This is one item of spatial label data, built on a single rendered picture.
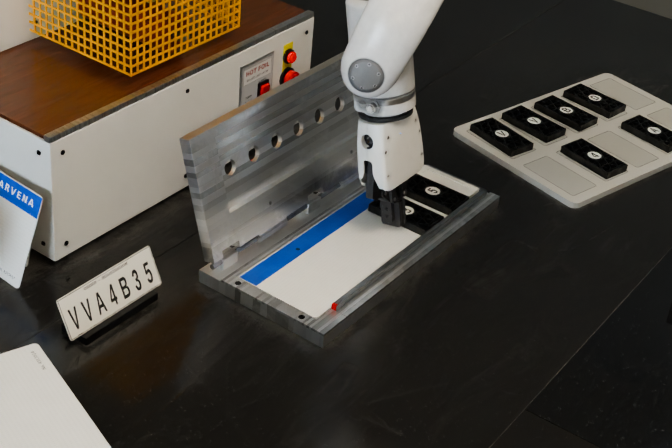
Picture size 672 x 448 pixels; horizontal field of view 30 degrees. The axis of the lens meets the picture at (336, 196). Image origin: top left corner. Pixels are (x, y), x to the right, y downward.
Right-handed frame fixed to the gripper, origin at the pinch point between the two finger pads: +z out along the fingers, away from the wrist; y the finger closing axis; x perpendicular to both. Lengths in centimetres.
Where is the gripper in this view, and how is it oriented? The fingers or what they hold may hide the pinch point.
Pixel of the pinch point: (393, 210)
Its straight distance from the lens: 177.0
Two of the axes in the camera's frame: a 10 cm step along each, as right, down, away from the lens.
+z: 0.9, 9.0, 4.3
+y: 5.9, -3.9, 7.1
